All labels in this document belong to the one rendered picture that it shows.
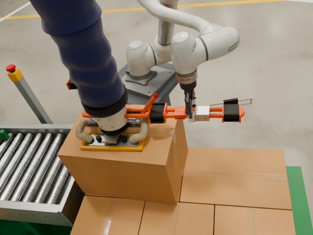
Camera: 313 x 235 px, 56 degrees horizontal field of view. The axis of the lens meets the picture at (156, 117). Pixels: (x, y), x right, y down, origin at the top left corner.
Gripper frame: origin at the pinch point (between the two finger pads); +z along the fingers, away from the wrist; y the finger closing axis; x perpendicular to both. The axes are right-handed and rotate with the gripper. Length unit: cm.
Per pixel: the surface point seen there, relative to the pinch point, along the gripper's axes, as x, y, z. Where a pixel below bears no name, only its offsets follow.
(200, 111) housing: 4.5, 1.0, -1.5
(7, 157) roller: -144, -4, 53
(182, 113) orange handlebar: -4.0, 2.5, -1.4
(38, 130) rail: -128, -28, 50
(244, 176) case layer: 26, 0, 53
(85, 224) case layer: -62, 39, 53
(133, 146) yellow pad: -28.7, 13.9, 10.5
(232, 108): 18.9, 0.2, -2.2
